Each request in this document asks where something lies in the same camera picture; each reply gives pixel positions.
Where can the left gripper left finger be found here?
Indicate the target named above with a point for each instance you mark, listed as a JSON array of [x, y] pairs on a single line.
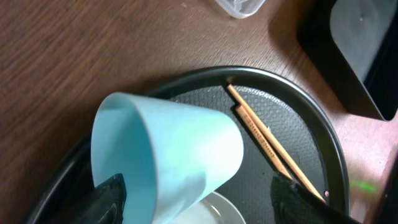
[[105, 205]]

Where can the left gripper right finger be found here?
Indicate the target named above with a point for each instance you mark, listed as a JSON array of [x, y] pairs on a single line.
[[294, 204]]

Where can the light blue cup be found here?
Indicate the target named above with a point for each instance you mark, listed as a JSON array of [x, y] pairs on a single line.
[[170, 155]]

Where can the left wooden chopstick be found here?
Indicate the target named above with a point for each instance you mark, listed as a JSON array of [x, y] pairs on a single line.
[[261, 140]]

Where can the wooden chopstick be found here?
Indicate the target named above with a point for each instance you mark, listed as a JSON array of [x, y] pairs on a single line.
[[261, 140], [275, 144]]

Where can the round black tray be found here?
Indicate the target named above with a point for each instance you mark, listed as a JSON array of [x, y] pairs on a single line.
[[293, 117]]

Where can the grey plate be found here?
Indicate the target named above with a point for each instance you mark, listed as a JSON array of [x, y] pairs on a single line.
[[213, 209]]

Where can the right wooden chopstick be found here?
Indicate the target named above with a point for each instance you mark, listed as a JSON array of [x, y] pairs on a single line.
[[275, 144]]

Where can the black rectangular tray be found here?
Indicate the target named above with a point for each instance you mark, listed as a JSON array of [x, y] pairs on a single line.
[[353, 44]]

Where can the clear plastic bin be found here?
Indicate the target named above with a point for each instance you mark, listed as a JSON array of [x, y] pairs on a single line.
[[240, 9]]

